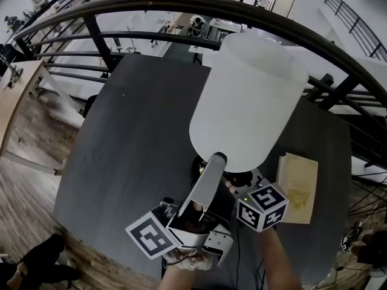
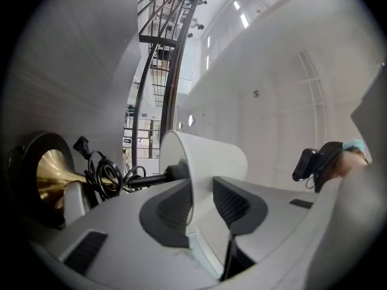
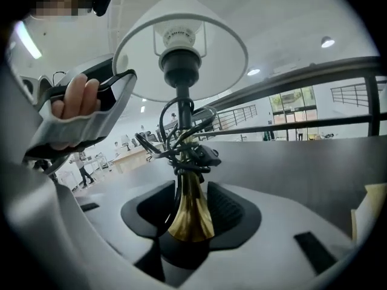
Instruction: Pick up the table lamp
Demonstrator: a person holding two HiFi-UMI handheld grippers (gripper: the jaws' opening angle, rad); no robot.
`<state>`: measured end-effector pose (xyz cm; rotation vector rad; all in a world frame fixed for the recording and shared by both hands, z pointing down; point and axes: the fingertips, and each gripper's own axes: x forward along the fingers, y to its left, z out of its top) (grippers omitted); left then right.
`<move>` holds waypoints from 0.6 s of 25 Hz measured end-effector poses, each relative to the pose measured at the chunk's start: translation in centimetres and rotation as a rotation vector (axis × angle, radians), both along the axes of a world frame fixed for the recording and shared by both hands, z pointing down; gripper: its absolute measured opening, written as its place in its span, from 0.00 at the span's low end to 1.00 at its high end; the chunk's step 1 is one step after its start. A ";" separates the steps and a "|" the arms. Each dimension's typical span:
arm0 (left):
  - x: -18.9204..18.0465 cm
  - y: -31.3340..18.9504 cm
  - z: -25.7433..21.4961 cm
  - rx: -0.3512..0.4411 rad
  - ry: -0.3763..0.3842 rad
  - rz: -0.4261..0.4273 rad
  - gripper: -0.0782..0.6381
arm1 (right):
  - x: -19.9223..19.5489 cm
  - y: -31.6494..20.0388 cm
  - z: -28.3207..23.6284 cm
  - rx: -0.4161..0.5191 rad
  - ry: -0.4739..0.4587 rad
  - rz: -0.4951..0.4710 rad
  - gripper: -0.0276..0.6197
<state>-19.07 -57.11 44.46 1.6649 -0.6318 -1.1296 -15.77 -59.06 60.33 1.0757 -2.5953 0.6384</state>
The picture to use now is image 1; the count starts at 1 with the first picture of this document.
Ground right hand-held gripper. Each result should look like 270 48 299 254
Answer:
236 176 290 233

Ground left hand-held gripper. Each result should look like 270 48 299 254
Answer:
125 152 235 268

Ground white shade table lamp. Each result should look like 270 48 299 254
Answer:
189 31 310 193

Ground person's left forearm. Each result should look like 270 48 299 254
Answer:
160 248 213 290

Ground person's right forearm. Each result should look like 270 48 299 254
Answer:
258 225 304 290

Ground beige hardcover book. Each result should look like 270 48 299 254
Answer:
275 152 319 225

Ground black tripod legs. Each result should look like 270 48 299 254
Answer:
346 170 387 225

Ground person's black trouser leg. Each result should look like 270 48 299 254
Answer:
0 233 82 290

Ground black bag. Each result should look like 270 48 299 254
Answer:
340 221 387 272

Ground light wooden desk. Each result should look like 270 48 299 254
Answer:
0 59 86 175

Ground metal desk clamp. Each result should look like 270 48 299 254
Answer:
5 64 24 89

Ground black metal railing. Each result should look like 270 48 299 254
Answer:
11 0 387 170

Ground thin black cable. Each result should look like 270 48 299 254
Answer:
234 230 243 286

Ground black wall handrail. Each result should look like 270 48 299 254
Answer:
324 0 387 62

